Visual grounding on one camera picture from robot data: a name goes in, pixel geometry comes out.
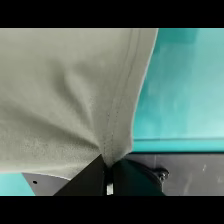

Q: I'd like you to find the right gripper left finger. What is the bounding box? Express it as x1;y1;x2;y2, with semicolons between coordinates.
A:
53;153;108;197

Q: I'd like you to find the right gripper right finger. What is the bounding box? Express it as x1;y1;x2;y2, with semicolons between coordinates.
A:
112;158;166;197

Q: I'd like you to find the silver frame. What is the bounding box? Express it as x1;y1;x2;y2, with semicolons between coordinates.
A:
21;152;224;197

